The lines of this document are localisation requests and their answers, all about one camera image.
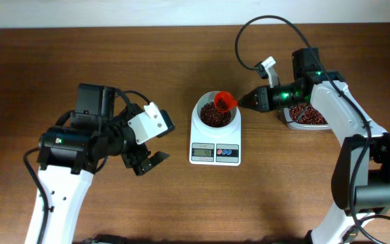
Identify orange measuring scoop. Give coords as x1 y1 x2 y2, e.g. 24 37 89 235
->
214 91 238 112

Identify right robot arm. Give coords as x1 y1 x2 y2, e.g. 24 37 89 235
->
238 47 390 243

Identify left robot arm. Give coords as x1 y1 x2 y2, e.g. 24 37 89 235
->
23 83 175 243

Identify red beans in scoop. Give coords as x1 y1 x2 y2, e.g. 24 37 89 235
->
216 98 229 113

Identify white digital kitchen scale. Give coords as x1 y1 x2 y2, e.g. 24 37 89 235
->
189 120 242 166

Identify clear plastic container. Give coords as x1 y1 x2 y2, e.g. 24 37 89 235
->
278 108 331 131

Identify red beans in container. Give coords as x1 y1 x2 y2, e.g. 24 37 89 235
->
288 104 327 125

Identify red beans in bowl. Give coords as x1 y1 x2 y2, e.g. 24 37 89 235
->
200 102 232 127

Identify white round bowl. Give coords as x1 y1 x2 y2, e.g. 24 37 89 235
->
192 91 241 129

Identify left black cable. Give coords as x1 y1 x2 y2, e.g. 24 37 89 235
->
23 90 152 244

